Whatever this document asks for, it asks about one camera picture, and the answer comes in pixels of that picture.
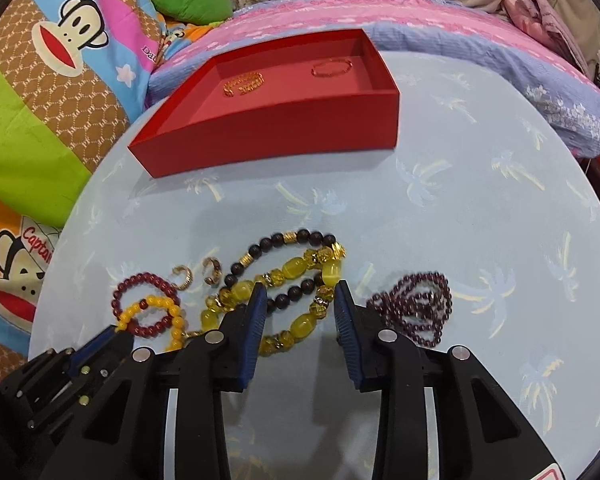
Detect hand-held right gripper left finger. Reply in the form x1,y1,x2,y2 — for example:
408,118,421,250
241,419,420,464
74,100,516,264
82,285,269,480

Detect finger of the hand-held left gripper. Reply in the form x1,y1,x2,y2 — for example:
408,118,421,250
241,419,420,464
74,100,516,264
0,347,77,411
64,324,134,387

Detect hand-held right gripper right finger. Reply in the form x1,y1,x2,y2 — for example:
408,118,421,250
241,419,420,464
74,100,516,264
332,280,563,480

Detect purple garnet bead bracelet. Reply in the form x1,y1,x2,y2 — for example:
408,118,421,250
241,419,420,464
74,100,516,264
367,271,453,348

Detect yellow bead bracelet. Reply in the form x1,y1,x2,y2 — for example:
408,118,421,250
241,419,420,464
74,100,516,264
116,295,187,353

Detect red bead bracelet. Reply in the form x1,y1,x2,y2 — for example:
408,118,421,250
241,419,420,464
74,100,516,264
111,272,181,341

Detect yellow cat-eye stone bracelet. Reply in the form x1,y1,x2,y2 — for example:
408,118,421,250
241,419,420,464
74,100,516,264
200,245,348,356

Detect dark bead bracelet gold spacers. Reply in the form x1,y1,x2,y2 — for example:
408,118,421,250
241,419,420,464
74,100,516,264
219,230,341,313

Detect red jewelry box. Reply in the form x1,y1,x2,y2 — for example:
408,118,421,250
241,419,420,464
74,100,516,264
128,28,401,178

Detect gold chain bracelet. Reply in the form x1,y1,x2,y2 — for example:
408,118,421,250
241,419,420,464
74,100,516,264
223,72,266,97

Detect rose gold bangle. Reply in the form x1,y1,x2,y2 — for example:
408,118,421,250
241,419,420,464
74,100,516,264
311,59,353,79

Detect monkey printed colourful blanket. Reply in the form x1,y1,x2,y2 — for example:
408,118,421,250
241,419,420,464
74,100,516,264
0,0,181,361

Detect pink and blue striped pillow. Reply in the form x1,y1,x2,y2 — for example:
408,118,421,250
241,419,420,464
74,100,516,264
147,0,600,158

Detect green pillow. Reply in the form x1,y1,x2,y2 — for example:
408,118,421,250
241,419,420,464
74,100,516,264
151,0,233,25

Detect folded purple blanket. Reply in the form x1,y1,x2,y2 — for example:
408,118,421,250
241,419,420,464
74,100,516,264
500,0,588,76

